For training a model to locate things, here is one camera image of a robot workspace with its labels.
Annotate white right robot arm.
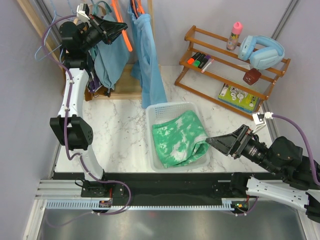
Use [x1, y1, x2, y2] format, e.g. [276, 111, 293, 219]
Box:
[206, 124, 320, 223]

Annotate green illustrated book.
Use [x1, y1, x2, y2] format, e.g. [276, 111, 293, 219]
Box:
[218, 84, 259, 113]

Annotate light blue headphones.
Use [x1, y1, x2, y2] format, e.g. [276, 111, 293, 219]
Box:
[238, 35, 285, 70]

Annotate dark red cube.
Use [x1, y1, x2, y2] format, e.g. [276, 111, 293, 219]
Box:
[243, 68, 262, 86]

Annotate pink white marker pen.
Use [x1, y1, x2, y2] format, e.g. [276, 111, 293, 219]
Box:
[201, 58, 214, 73]

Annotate white slotted cable duct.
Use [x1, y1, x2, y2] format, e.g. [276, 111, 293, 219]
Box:
[45, 199, 236, 211]

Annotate orange hanger on rack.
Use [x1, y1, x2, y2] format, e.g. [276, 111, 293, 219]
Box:
[129, 0, 146, 19]

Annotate brown wooden shelf rack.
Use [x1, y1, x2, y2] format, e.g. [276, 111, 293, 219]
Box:
[174, 25, 291, 120]

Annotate green highlighter marker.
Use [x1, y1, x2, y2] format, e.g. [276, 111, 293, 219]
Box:
[193, 53, 206, 67]

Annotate green tie-dye trousers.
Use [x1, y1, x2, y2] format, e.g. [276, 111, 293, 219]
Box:
[151, 110, 209, 168]

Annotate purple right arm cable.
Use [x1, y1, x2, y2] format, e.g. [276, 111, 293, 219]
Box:
[263, 112, 320, 187]

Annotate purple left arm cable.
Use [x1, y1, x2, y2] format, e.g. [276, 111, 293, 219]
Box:
[40, 14, 132, 215]

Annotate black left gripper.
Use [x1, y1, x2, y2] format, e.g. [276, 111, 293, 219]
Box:
[79, 14, 127, 52]

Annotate brown hanging trousers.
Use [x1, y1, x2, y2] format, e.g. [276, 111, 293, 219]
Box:
[84, 82, 111, 102]

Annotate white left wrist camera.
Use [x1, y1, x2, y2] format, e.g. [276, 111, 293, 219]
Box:
[76, 3, 90, 23]

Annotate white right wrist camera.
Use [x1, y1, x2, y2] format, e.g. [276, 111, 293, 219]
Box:
[252, 112, 267, 133]

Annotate light blue hanging trousers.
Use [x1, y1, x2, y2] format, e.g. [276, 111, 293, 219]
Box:
[127, 3, 167, 109]

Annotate teal plastic hanger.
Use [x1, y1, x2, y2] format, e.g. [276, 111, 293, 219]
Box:
[90, 0, 112, 16]

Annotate light blue hanging cloth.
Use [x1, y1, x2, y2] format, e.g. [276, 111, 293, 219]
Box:
[91, 14, 131, 89]

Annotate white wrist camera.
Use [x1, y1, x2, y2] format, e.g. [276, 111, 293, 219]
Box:
[76, 3, 90, 23]
[252, 112, 267, 133]

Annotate pink capped bottle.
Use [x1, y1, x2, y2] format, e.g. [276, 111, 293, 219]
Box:
[226, 21, 243, 51]

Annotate purple patterned hanging garment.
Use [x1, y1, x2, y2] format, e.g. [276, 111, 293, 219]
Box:
[86, 49, 102, 93]

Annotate light blue wire hanger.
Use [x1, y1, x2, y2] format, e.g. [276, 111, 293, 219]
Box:
[33, 0, 78, 65]

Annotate wooden clothes rack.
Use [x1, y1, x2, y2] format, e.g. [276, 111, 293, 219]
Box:
[17, 0, 142, 100]

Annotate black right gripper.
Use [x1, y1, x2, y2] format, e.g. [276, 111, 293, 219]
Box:
[204, 122, 279, 174]

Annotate white perforated plastic basket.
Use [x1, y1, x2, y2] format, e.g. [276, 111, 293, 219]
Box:
[145, 102, 210, 173]

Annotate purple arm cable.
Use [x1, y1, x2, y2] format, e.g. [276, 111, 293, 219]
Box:
[263, 112, 320, 187]
[40, 14, 132, 215]

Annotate orange highlighter marker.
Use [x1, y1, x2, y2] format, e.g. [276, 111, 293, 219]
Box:
[187, 51, 201, 65]

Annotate orange plastic hanger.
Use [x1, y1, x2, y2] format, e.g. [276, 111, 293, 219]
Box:
[110, 0, 133, 53]

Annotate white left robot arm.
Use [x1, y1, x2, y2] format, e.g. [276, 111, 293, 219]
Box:
[49, 14, 210, 197]

